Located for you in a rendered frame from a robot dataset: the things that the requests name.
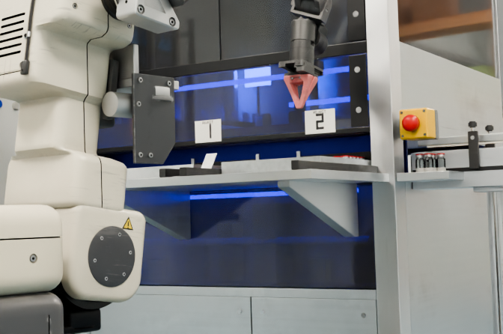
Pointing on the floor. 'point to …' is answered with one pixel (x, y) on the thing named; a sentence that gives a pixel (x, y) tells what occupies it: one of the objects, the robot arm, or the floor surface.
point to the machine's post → (387, 145)
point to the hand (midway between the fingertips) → (299, 105)
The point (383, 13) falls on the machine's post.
